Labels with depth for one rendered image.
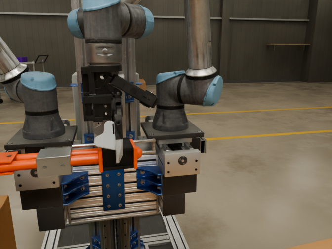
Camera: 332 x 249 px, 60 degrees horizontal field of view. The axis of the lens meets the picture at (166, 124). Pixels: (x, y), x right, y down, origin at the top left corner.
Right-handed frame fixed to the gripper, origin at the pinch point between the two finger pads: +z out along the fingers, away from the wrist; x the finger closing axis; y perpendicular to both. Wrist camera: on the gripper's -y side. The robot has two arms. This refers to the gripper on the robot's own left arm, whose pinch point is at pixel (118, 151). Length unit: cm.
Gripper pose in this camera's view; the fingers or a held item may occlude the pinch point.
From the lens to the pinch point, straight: 68.7
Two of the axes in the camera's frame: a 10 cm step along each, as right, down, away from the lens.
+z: 0.0, 9.7, 2.5
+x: 2.5, 2.4, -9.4
